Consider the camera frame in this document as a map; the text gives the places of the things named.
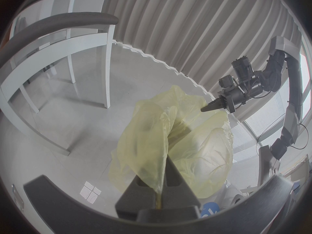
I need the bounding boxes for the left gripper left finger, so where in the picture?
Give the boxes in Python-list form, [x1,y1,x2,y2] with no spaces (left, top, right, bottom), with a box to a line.
[115,155,169,220]

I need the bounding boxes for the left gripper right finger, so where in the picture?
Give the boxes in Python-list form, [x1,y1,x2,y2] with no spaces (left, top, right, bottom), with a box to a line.
[162,154,201,210]

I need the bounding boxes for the window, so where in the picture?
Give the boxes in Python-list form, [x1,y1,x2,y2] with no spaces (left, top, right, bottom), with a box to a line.
[240,43,312,143]

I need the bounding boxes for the white curtain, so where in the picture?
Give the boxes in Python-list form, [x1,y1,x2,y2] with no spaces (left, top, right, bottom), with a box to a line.
[101,0,304,122]

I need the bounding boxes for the white chair grey seat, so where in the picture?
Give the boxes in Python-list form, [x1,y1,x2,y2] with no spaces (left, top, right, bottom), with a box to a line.
[0,0,120,156]

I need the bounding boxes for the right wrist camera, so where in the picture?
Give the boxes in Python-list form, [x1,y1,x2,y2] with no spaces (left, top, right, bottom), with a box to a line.
[219,75,238,93]

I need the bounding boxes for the black cable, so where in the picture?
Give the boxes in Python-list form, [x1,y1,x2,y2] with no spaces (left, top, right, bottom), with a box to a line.
[291,122,308,150]

